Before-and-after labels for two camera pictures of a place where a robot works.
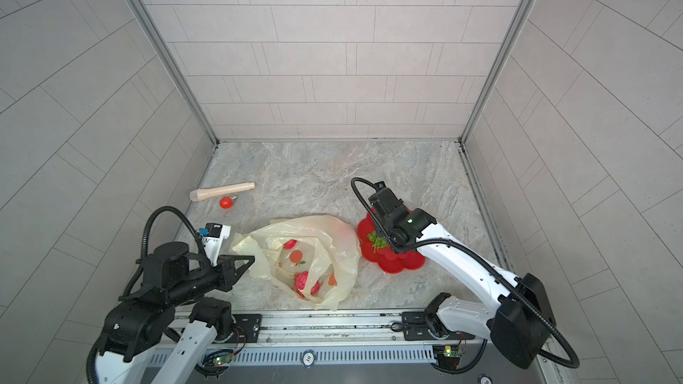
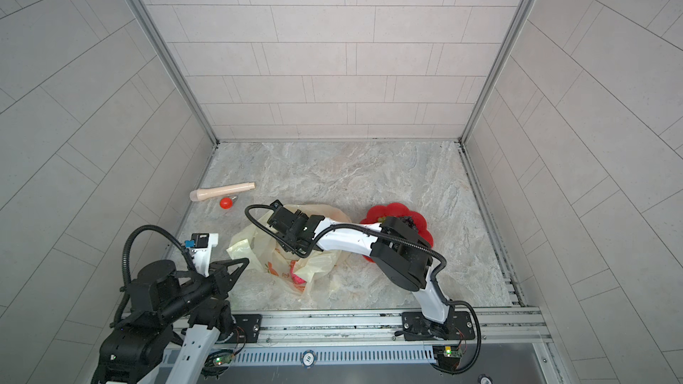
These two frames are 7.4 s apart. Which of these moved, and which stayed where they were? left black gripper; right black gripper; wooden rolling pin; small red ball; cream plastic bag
Moved: right black gripper; cream plastic bag
Stayed: left black gripper; small red ball; wooden rolling pin
